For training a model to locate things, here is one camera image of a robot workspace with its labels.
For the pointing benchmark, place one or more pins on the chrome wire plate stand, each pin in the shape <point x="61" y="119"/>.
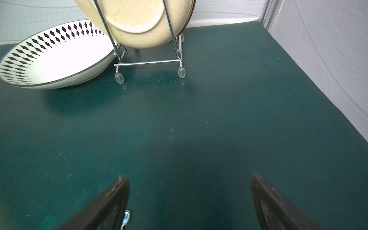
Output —
<point x="177" y="43"/>

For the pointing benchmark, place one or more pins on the cream speckled plate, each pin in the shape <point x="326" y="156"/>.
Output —
<point x="139" y="24"/>

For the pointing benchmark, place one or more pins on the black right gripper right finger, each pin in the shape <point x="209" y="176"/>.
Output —
<point x="275" y="212"/>

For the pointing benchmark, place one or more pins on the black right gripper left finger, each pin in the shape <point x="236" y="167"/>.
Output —
<point x="107" y="212"/>

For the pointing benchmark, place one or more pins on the white bowl diamond pattern rim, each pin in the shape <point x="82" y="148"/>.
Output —
<point x="62" y="56"/>

